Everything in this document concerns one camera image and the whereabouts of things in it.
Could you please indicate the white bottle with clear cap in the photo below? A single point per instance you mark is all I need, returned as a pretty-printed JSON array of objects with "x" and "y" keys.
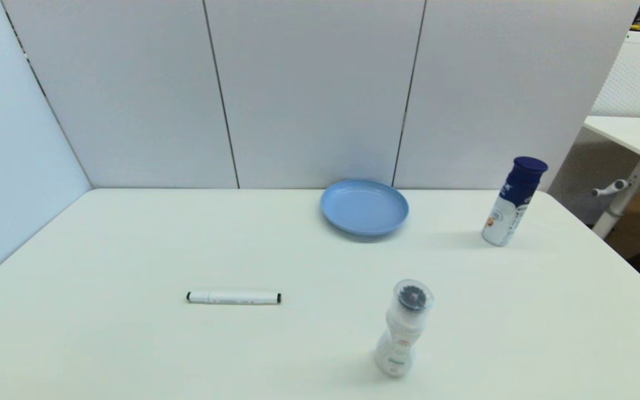
[{"x": 403, "y": 333}]

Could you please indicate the white marker with black caps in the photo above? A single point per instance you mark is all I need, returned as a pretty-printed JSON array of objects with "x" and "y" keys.
[{"x": 234, "y": 297}]

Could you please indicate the white pegboard panel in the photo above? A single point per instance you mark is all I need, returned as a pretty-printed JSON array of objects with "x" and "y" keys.
[{"x": 639, "y": 78}]

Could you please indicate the white side table top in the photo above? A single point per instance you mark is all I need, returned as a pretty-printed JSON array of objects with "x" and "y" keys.
[{"x": 634, "y": 136}]

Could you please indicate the white bottle with blue cap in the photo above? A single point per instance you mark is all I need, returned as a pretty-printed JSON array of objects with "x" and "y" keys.
[{"x": 511, "y": 205}]

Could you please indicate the white side table leg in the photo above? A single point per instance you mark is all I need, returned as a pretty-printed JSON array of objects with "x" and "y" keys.
[{"x": 620, "y": 205}]

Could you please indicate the blue round plate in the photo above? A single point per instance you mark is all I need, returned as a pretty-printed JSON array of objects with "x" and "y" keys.
[{"x": 363, "y": 208}]

